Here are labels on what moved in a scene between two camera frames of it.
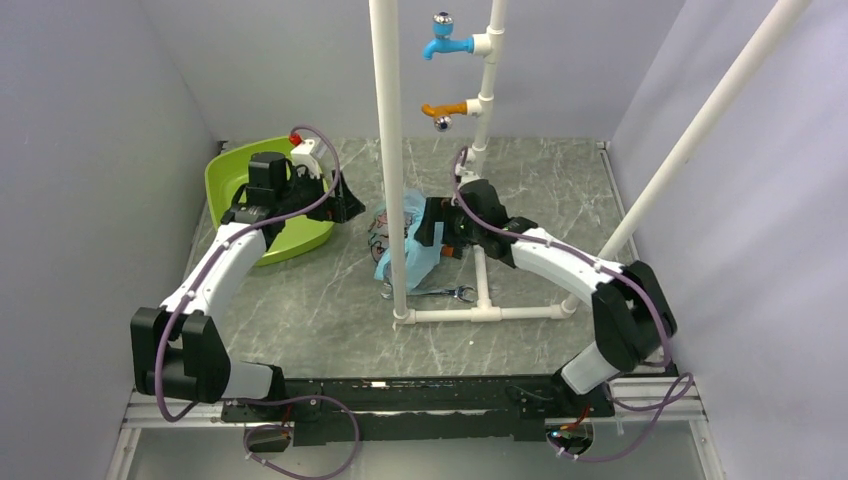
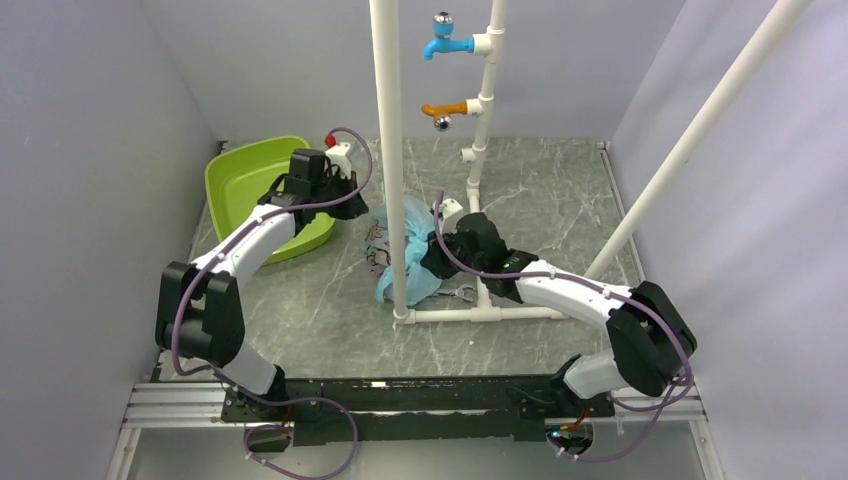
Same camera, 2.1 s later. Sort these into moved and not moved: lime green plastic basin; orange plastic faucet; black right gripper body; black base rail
Moved: black right gripper body
Not moved: orange plastic faucet; black base rail; lime green plastic basin
